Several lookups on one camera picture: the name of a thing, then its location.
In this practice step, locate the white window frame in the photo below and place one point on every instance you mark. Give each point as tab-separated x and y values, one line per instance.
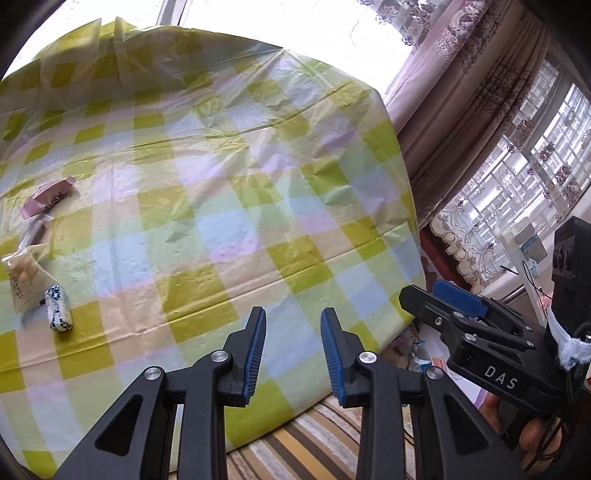
173	11

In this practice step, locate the green checked plastic tablecloth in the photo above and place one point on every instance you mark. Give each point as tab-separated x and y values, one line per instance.
207	184

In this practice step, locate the person's right hand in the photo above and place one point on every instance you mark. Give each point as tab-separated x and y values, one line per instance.
533	438

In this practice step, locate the white lace curtain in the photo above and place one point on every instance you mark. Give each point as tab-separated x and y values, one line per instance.
521	194
397	21

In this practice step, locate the small clear twisted packet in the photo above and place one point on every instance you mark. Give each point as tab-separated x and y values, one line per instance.
32	233

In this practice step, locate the clear blue printed packet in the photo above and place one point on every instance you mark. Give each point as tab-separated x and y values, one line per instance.
421	357

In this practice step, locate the white charger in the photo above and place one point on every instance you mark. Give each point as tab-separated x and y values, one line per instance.
523	230

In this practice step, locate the small blue white packet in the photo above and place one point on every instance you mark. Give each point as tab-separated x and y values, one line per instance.
59	308

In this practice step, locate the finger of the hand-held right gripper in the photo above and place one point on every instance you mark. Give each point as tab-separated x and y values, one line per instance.
429	307
457	295

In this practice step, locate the pink packet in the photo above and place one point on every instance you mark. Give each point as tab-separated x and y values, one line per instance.
46	196

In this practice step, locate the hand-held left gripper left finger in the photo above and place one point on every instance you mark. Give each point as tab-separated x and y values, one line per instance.
255	350

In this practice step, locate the teal white small box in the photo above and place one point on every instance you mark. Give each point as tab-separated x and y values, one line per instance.
534	254

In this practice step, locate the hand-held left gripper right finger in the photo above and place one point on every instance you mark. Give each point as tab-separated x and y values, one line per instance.
331	355

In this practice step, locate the beige patterned curtain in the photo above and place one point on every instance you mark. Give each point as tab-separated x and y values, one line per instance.
471	92

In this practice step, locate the striped fringed rug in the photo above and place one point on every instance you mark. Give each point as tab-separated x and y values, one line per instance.
300	443

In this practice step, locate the clear pastry packet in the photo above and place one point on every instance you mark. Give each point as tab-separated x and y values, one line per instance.
25	277

